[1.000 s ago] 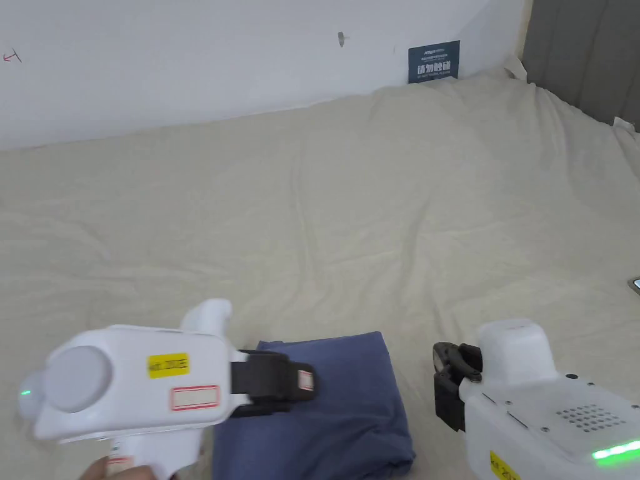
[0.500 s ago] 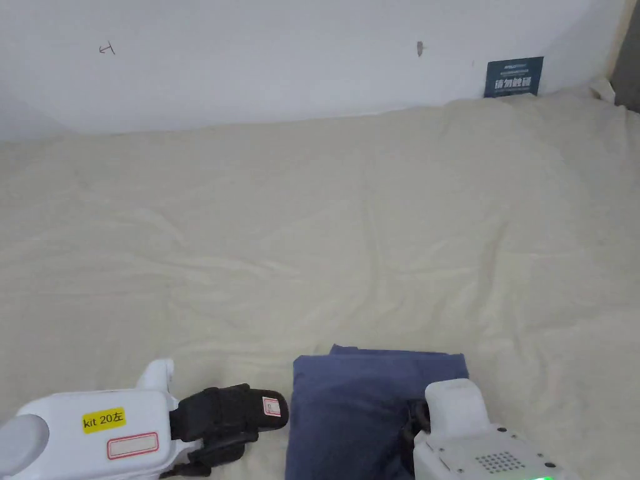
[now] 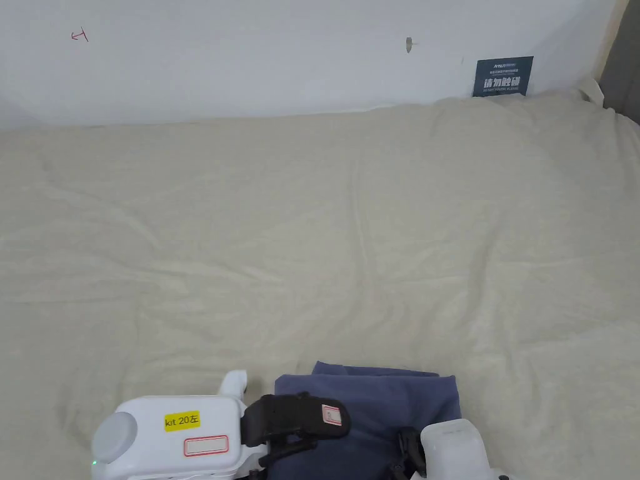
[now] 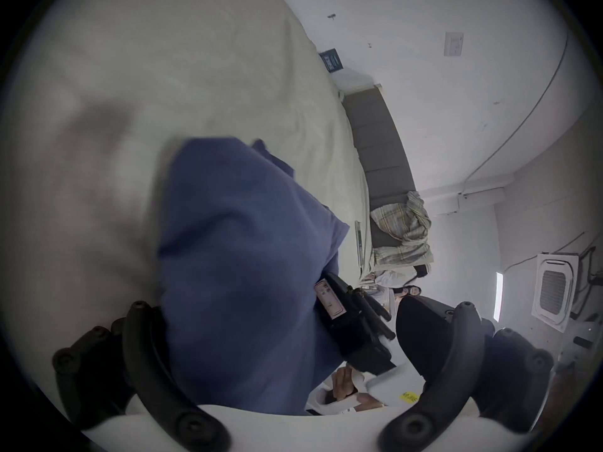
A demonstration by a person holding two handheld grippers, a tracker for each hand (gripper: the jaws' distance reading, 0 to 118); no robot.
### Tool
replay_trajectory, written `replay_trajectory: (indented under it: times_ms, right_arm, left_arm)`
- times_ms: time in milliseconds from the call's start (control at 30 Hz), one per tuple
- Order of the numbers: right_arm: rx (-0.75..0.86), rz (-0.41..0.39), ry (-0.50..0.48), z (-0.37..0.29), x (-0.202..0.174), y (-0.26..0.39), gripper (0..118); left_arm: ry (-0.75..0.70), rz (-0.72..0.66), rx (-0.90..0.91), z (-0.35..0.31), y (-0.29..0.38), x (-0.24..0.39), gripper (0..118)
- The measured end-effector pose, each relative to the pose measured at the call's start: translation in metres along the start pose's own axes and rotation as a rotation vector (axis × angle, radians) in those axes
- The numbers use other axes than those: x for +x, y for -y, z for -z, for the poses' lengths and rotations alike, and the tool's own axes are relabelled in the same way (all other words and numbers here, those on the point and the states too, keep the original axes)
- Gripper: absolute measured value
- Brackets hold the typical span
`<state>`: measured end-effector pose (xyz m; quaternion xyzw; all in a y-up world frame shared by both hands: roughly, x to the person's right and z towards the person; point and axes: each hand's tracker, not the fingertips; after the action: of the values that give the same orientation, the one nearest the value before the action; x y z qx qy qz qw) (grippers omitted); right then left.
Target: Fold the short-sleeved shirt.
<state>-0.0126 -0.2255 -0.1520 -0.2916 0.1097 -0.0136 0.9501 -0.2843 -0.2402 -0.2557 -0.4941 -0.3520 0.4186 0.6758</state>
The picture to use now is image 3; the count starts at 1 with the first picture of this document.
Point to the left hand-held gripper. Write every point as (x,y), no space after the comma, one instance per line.
(165,440)

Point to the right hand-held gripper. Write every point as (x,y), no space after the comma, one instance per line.
(455,450)

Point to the dark blue garment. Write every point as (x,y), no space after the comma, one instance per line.
(390,400)

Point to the bed with beige sheet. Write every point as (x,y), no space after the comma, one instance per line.
(300,225)

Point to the dark blue sign card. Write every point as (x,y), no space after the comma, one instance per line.
(502,76)

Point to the grey padded headboard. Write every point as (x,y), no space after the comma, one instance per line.
(622,55)

